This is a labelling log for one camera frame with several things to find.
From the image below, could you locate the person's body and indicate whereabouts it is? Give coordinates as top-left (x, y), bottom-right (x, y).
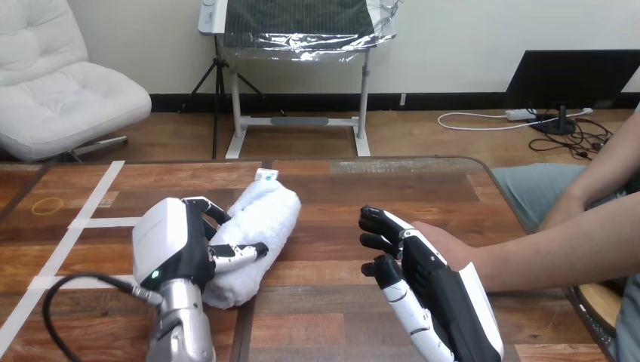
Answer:
top-left (491, 102), bottom-right (640, 362)

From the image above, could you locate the person's hand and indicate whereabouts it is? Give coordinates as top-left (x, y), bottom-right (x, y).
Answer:
top-left (411, 220), bottom-right (477, 274)
top-left (537, 192), bottom-right (587, 233)

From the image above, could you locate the foil sheet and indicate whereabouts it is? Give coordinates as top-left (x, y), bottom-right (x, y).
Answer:
top-left (219, 0), bottom-right (402, 64)

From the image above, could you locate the white desk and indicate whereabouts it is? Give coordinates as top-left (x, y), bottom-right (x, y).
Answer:
top-left (198, 0), bottom-right (402, 161)

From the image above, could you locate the tangle of cables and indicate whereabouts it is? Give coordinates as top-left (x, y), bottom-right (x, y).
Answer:
top-left (436, 106), bottom-right (614, 161)

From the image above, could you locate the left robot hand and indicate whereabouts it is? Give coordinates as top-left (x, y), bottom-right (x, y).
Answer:
top-left (131, 195), bottom-right (270, 294)

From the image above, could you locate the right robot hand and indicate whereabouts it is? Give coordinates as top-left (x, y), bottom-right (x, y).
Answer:
top-left (358, 204), bottom-right (506, 362)

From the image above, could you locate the white towel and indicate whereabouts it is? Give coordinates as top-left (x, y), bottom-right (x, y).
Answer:
top-left (202, 168), bottom-right (303, 310)

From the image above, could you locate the person's forearm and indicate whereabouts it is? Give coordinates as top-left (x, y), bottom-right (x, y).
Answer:
top-left (559, 109), bottom-right (640, 211)
top-left (469, 192), bottom-right (640, 294)

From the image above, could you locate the white power strip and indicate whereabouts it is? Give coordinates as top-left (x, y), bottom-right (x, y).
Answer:
top-left (504, 108), bottom-right (539, 122)

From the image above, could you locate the wooden chair seat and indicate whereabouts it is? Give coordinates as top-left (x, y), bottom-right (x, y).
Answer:
top-left (564, 282), bottom-right (625, 362)

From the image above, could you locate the black cable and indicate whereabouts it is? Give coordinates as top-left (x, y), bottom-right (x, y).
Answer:
top-left (42, 271), bottom-right (165, 362)

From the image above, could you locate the dark screen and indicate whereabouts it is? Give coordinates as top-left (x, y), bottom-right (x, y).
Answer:
top-left (503, 48), bottom-right (640, 137)

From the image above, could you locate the black tripod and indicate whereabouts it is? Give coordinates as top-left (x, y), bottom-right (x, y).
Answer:
top-left (179, 35), bottom-right (287, 161)

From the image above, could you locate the white cushioned chair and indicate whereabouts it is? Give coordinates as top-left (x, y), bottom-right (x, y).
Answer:
top-left (0, 0), bottom-right (153, 164)

